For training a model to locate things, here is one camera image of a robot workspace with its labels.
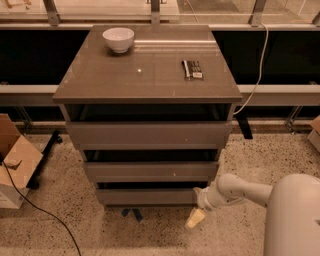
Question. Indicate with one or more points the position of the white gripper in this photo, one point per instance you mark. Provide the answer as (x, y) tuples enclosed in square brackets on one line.
[(206, 199)]

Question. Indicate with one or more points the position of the grey bottom drawer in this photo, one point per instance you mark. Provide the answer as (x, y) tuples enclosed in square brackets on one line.
[(147, 197)]

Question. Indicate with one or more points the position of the grey drawer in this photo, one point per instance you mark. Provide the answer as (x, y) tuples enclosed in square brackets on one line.
[(151, 171), (148, 136), (147, 197)]

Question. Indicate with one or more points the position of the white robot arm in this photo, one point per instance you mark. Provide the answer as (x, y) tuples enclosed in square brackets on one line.
[(292, 226)]

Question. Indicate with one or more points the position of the grey drawer cabinet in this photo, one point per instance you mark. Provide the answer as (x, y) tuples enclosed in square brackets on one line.
[(147, 84)]

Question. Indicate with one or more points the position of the grey middle drawer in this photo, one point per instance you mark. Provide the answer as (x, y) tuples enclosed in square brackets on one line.
[(151, 171)]

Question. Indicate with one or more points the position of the grey top drawer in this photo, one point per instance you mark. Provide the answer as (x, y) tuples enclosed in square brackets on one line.
[(148, 136)]

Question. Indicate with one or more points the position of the open cardboard box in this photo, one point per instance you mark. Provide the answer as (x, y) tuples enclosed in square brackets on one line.
[(20, 159)]

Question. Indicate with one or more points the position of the blue tape cross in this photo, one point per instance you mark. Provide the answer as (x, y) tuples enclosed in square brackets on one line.
[(136, 212)]

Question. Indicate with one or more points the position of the black stand leg right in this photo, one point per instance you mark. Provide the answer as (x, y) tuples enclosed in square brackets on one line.
[(244, 125)]

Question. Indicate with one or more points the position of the black stand leg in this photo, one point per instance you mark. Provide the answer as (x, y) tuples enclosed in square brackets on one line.
[(34, 181), (244, 125)]

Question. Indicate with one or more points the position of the black marker pack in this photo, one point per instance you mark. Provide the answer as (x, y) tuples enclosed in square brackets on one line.
[(192, 70)]

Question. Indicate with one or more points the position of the cardboard box at right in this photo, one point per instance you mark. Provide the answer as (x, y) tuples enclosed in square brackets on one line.
[(314, 136)]

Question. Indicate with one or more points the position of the black stand leg left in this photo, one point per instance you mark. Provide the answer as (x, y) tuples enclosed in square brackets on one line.
[(34, 181)]

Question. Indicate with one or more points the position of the white ceramic bowl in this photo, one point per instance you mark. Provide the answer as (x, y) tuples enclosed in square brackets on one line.
[(119, 39)]

